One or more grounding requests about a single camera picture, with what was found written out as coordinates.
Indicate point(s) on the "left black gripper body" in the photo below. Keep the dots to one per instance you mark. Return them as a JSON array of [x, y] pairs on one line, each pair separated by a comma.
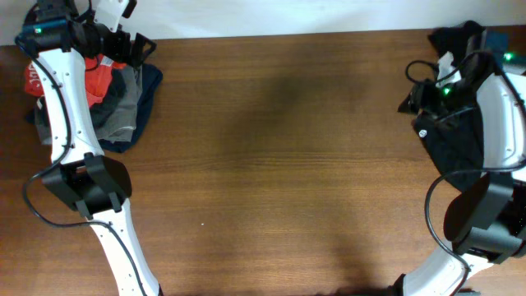
[[115, 44]]

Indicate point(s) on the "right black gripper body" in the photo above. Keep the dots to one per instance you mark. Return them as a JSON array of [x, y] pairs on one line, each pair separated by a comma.
[[431, 97]]

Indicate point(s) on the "red polo shirt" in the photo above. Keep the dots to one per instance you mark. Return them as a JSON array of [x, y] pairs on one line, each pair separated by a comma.
[[98, 77]]

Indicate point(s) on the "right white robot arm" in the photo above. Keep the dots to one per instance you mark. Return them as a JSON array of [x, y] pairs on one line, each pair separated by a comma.
[[485, 224]]

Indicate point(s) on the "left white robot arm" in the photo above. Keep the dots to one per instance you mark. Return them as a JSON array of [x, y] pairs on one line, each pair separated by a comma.
[[57, 39]]

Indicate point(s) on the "navy folded shirt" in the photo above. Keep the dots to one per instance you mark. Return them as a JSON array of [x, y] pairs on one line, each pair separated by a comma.
[[151, 81]]

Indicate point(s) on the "black Nike shirt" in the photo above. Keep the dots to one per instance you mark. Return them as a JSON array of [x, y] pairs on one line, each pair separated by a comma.
[[100, 112]]

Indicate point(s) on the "black garment at right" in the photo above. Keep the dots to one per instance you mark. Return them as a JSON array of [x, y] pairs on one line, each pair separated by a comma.
[[456, 143]]

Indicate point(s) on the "grey folded shirt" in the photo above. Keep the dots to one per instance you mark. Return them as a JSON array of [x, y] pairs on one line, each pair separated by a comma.
[[122, 122]]

